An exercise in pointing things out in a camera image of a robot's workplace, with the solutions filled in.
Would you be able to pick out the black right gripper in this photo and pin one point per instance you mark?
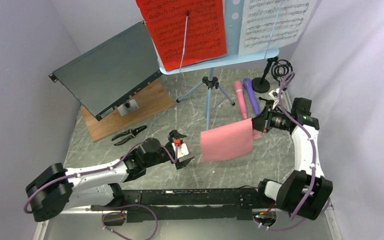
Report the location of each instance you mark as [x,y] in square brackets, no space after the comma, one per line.
[262,122]

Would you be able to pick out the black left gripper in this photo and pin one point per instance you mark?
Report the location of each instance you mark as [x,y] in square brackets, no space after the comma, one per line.
[173,135]

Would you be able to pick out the black round-base mic stand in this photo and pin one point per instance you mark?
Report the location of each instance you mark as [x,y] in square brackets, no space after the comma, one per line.
[260,84]

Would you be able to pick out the purple microphone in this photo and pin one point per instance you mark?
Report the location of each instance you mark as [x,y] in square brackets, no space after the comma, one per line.
[247,84]

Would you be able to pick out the pink sheet music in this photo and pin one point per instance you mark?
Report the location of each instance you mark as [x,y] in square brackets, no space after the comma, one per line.
[229,141]

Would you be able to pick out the pink microphone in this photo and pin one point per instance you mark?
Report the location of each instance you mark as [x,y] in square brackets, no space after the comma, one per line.
[238,87]

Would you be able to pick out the black tripod mic stand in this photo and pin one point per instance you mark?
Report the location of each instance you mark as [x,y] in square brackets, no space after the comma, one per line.
[280,69]

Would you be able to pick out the white sheet music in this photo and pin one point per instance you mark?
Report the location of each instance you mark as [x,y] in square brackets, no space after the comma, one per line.
[269,24]

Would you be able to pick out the red sheet music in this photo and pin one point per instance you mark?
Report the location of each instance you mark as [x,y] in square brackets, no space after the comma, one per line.
[185,32]

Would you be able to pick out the light blue music stand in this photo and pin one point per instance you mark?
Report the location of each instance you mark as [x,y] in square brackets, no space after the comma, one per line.
[233,18]

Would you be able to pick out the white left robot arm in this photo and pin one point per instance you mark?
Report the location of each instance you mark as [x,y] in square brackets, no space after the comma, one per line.
[58,188]

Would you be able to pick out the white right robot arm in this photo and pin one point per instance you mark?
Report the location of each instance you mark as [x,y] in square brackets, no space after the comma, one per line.
[306,191]

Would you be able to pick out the black pliers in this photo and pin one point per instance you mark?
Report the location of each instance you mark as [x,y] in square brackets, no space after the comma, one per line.
[127,135]

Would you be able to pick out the brown wooden board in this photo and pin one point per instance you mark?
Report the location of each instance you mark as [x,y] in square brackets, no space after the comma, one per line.
[152,100]

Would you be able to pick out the dark grey rack unit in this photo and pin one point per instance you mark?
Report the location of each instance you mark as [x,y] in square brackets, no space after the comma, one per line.
[110,74]

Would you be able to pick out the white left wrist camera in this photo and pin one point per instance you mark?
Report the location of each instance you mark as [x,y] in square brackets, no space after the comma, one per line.
[180,148]

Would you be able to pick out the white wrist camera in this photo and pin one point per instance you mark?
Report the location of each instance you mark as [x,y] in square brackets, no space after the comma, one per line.
[180,148]
[274,94]

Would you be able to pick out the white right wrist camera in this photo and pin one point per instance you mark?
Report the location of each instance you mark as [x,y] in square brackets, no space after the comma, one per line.
[274,94]

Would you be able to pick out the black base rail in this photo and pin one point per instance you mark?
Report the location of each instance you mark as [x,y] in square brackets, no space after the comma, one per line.
[240,203]

